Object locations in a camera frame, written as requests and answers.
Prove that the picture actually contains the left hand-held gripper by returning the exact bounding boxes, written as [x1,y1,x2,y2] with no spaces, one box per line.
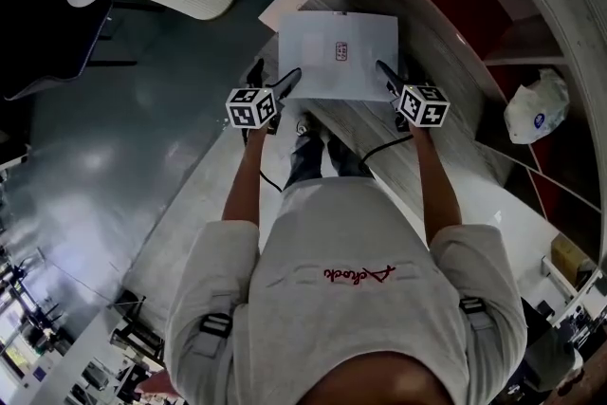
[226,57,304,138]

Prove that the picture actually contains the black metal frame stand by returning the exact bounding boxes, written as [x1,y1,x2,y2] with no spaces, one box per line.
[109,290,166,362]

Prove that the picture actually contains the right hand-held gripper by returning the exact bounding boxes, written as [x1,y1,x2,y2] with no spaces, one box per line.
[375,57,451,133]

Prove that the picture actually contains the brown cardboard box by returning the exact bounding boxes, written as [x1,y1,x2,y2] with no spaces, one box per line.
[549,233,595,289]

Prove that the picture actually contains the person's grey sweatshirt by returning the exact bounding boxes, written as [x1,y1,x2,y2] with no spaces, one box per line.
[163,176,529,405]

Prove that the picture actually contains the person's left forearm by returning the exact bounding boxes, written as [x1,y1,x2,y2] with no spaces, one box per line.
[221,125,269,225]

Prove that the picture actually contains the white plastic bag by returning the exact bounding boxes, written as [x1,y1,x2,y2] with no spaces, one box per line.
[503,67,571,145]

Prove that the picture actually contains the black cable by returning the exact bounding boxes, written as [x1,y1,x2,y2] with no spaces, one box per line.
[240,127,285,194]
[359,131,414,168]

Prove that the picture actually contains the person's blue jeans legs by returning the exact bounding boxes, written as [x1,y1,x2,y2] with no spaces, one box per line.
[282,131,377,193]

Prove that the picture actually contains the person's shoes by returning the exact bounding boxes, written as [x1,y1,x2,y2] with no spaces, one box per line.
[294,110,334,139]

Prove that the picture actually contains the grey wooden shelf unit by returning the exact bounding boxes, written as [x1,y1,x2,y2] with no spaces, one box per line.
[296,0,607,262]

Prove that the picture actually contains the person's right forearm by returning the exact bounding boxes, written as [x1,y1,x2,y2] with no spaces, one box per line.
[409,123,464,253]

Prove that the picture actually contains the white item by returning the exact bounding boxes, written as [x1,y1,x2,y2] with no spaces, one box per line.
[275,10,400,103]

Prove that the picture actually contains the dark upholstered chair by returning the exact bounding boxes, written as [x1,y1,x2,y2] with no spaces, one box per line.
[0,0,139,101]

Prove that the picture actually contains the grey shoulder strap buckle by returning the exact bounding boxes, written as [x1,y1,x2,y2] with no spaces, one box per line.
[197,311,234,358]
[458,295,495,332]

